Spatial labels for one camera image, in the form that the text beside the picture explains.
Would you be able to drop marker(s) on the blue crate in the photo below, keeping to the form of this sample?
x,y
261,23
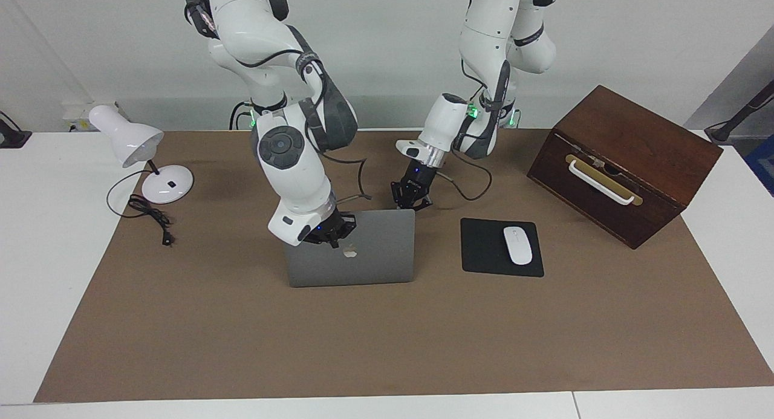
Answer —
x,y
763,165

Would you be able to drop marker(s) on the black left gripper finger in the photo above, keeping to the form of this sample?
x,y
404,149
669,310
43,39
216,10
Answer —
x,y
396,200
421,205

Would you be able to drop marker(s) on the white power strip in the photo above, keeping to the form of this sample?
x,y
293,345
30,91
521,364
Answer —
x,y
75,112

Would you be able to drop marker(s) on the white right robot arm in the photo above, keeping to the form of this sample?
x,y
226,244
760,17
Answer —
x,y
290,159

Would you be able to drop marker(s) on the dark brown wooden box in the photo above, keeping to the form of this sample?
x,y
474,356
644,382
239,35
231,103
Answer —
x,y
635,129

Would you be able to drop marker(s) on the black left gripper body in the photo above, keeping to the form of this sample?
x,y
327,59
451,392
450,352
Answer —
x,y
417,180

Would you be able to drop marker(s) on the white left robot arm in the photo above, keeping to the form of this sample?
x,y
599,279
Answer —
x,y
490,44

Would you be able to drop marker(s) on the black tripod leg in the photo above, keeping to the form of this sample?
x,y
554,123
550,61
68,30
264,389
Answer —
x,y
741,113

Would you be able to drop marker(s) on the brown table mat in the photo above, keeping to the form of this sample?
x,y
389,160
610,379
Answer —
x,y
387,340

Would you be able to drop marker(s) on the silver grey laptop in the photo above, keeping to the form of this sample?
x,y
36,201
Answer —
x,y
363,256

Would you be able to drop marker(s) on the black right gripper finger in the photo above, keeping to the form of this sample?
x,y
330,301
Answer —
x,y
334,241
346,228

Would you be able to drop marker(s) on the black mouse pad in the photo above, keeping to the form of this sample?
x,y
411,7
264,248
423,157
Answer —
x,y
484,250

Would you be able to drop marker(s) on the black stand foot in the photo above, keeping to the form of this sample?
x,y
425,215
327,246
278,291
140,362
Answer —
x,y
12,136

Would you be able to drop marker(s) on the white desk lamp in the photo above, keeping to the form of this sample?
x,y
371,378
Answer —
x,y
130,141

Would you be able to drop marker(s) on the white computer mouse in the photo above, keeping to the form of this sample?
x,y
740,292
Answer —
x,y
518,245

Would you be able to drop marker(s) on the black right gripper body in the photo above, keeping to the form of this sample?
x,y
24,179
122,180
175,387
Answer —
x,y
329,225

